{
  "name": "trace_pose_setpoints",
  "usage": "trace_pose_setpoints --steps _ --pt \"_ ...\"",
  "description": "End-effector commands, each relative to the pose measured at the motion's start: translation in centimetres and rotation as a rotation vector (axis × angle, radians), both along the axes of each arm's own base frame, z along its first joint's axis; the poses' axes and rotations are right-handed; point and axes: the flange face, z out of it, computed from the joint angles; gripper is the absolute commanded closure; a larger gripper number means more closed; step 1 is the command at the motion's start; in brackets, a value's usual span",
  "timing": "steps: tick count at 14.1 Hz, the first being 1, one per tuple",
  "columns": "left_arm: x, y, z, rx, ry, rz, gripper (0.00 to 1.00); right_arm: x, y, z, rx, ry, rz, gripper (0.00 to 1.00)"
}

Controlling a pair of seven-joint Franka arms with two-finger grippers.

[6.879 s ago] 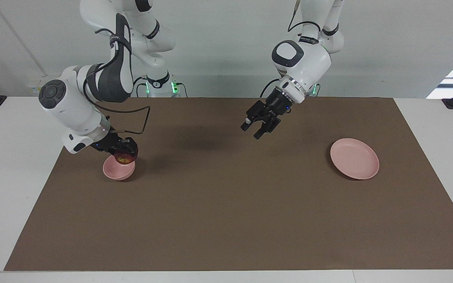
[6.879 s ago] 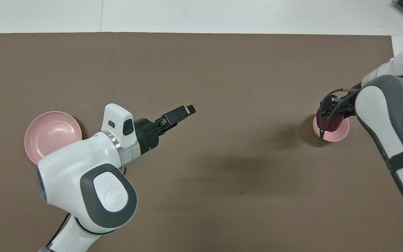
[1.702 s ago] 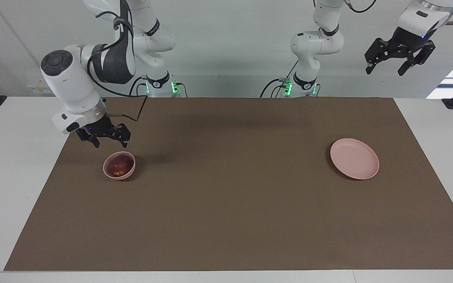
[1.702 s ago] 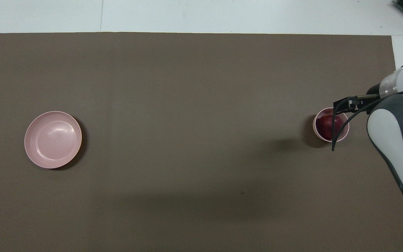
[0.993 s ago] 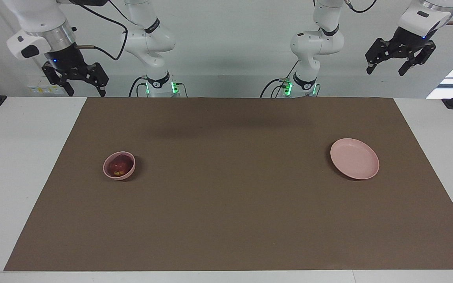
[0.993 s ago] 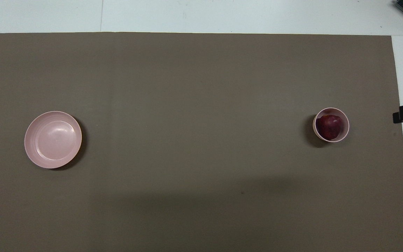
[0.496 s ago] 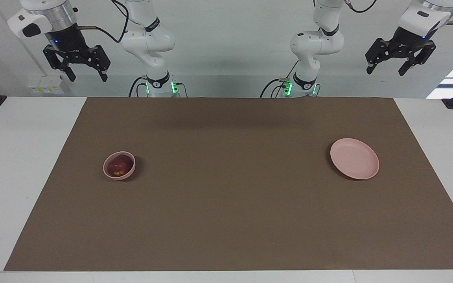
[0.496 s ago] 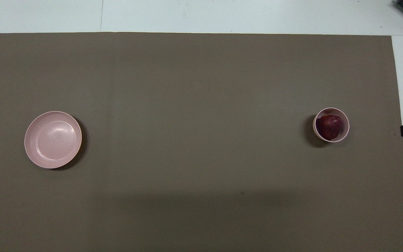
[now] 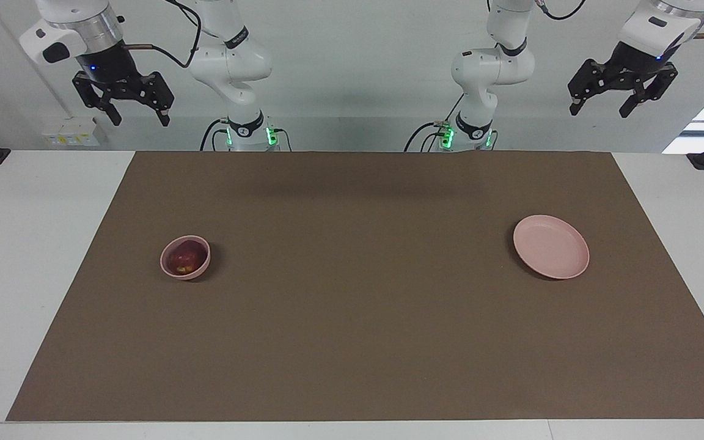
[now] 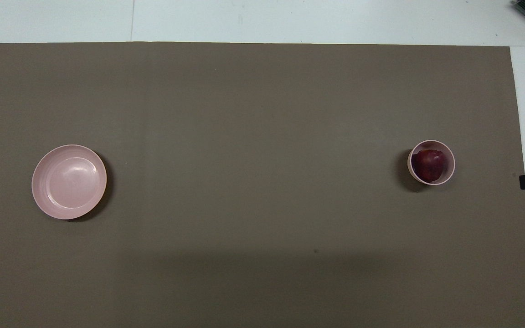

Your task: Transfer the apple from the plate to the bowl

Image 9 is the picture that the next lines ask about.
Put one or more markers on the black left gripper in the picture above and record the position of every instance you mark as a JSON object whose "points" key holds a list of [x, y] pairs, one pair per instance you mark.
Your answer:
{"points": [[633, 67]]}

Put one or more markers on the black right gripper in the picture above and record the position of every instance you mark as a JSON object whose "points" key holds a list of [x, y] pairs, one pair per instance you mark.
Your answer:
{"points": [[109, 70]]}

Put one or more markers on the dark red apple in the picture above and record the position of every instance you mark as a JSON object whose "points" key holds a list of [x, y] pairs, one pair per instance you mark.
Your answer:
{"points": [[185, 258]]}

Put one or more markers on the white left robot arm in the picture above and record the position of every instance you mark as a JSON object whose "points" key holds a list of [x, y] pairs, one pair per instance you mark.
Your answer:
{"points": [[492, 67]]}

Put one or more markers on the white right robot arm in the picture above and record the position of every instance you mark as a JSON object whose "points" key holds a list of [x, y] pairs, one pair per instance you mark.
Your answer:
{"points": [[230, 61]]}

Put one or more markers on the pink bowl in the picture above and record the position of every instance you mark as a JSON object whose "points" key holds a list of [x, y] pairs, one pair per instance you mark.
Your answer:
{"points": [[206, 263]]}

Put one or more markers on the pink plate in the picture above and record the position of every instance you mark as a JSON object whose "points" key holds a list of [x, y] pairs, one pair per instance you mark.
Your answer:
{"points": [[550, 247]]}

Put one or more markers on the brown table mat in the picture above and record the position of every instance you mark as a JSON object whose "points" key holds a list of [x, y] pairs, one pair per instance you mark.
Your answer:
{"points": [[352, 305]]}

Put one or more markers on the white wall socket box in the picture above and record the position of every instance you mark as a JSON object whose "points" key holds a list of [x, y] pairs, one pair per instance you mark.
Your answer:
{"points": [[71, 131]]}

